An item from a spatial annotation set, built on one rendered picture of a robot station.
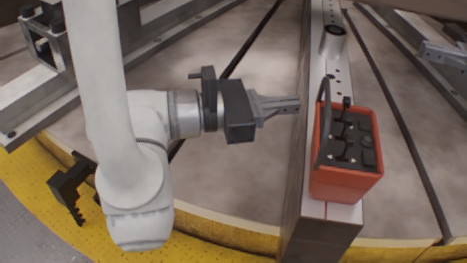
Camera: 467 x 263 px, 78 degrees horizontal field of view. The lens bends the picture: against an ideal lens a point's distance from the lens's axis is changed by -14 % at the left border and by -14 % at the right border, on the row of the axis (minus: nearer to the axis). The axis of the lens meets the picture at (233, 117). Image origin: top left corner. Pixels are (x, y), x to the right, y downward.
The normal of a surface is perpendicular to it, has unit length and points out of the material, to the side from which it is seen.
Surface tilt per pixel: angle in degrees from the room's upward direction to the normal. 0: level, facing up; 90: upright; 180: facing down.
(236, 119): 0
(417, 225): 0
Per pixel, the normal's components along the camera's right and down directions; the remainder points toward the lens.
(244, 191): 0.04, -0.73
